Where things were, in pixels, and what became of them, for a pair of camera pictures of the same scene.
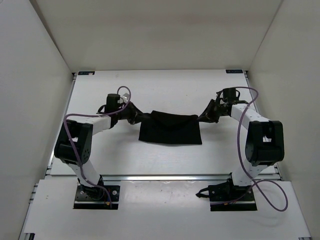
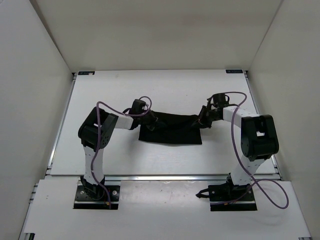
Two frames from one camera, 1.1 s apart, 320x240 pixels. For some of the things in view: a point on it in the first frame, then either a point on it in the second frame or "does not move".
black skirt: x=164 y=127 does not move
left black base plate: x=99 y=197 does not move
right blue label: x=234 y=71 does not move
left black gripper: x=136 y=114 → x=154 y=122
